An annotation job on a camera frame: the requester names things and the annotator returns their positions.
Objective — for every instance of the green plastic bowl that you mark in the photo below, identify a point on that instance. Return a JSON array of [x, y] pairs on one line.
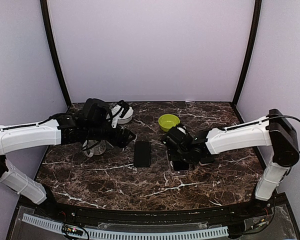
[[167, 121]]

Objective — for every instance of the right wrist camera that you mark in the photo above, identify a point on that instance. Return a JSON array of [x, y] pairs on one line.
[[182, 129]]

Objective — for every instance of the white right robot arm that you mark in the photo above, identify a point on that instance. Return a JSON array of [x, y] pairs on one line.
[[273, 130]]

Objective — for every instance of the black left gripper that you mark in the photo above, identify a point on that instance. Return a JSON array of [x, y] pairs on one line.
[[123, 141]]

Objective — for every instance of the white patterned mug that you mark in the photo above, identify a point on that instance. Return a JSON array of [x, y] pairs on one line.
[[92, 148]]

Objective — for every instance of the black frame post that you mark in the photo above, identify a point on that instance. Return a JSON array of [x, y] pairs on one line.
[[248, 53], [53, 51]]

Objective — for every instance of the black front rail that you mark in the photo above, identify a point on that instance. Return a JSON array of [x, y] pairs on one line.
[[229, 214]]

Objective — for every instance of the clear magsafe phone case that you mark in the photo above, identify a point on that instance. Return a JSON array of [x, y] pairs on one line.
[[173, 157]]

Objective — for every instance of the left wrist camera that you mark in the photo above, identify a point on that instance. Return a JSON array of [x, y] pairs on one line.
[[109, 116]]

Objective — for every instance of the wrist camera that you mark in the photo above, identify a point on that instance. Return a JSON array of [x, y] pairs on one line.
[[182, 129], [109, 116]]

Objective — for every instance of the black frame post left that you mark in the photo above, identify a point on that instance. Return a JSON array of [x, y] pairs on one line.
[[53, 51]]

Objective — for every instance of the black phone with purple edge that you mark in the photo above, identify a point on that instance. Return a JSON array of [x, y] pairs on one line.
[[180, 166]]

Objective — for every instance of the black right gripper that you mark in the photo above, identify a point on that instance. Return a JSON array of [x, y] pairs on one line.
[[172, 155]]

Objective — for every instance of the pink phone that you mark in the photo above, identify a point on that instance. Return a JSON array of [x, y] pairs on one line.
[[206, 161]]

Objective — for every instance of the white fluted ceramic bowl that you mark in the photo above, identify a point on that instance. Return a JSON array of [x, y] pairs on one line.
[[122, 114]]

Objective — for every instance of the black frame post right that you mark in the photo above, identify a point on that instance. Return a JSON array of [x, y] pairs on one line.
[[248, 53]]

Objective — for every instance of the white slotted cable duct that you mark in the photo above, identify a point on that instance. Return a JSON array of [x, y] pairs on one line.
[[73, 232]]

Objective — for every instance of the black smartphone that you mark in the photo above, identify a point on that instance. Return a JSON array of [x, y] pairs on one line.
[[142, 154]]

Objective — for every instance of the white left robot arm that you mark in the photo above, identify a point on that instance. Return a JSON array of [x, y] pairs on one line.
[[58, 129]]

